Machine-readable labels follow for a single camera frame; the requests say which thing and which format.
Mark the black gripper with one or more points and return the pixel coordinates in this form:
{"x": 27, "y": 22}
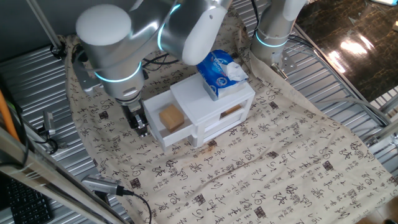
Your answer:
{"x": 132, "y": 112}

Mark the wooden block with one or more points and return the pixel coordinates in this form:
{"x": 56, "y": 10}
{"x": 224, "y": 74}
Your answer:
{"x": 171, "y": 118}
{"x": 231, "y": 110}

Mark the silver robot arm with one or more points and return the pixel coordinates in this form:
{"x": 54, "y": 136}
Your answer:
{"x": 124, "y": 56}

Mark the white drawer cabinet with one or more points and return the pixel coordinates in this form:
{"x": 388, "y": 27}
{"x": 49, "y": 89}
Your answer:
{"x": 199, "y": 99}

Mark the blue tissue pack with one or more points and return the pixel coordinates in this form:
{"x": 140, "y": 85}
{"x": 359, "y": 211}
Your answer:
{"x": 214, "y": 74}

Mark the black pole clamp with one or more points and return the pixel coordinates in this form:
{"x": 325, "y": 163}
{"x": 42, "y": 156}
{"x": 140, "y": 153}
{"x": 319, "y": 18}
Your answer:
{"x": 59, "y": 49}

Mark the black keyboard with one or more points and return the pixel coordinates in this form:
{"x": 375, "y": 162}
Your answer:
{"x": 28, "y": 205}

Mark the thin metal pole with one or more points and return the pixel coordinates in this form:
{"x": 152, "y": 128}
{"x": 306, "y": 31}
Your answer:
{"x": 43, "y": 23}

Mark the beige calligraphy print cloth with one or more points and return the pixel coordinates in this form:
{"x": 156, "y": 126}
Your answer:
{"x": 280, "y": 171}

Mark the pale blue flat object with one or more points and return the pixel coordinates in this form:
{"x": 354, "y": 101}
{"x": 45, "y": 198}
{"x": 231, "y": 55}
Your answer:
{"x": 385, "y": 2}

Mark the grey camera mounting bracket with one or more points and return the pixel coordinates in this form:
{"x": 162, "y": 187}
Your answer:
{"x": 84, "y": 77}

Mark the aluminium frame profile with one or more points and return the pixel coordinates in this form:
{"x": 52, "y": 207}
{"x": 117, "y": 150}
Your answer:
{"x": 46, "y": 177}
{"x": 382, "y": 130}

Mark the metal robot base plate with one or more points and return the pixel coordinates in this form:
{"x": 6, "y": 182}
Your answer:
{"x": 287, "y": 63}

